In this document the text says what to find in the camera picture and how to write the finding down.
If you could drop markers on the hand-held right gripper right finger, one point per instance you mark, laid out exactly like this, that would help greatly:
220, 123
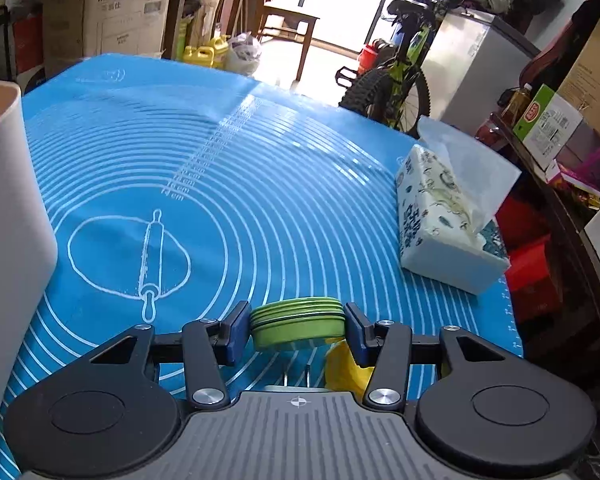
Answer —
356, 335

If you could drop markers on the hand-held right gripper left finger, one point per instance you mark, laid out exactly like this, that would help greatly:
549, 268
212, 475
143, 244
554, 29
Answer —
239, 332

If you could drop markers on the green round tin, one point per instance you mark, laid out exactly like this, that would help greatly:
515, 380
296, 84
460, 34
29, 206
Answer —
295, 330

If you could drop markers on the beige plastic basket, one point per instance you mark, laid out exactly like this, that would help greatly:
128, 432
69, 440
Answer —
10, 210

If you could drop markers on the patterned tissue pack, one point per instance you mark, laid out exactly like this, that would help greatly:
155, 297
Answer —
430, 240

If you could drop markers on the blue silicone baking mat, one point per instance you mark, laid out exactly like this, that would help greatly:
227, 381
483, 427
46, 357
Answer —
280, 210

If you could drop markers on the red gift bags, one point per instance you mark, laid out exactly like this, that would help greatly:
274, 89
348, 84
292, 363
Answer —
530, 270

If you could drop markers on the dark wooden shelf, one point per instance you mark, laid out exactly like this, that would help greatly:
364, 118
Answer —
580, 270

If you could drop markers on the green and black bicycle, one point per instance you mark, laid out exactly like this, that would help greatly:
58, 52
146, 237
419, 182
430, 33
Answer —
380, 90

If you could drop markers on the white plastic bag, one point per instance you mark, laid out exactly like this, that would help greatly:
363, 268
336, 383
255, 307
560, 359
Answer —
244, 55

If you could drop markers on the yellow plastic jug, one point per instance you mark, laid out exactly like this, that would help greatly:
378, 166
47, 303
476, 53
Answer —
199, 56
221, 47

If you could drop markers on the green and white carton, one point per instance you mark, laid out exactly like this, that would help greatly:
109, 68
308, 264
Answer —
550, 125

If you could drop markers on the white chest freezer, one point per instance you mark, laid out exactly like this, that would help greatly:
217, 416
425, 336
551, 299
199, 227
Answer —
470, 60

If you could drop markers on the wooden chair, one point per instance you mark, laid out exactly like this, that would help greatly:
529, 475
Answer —
290, 12

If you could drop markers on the white and brown cardboard box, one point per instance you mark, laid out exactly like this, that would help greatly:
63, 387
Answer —
125, 15

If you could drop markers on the tall brown cardboard box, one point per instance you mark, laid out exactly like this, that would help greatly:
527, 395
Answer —
595, 75

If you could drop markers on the pink plastic frame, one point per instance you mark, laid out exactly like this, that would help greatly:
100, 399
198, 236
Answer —
595, 165

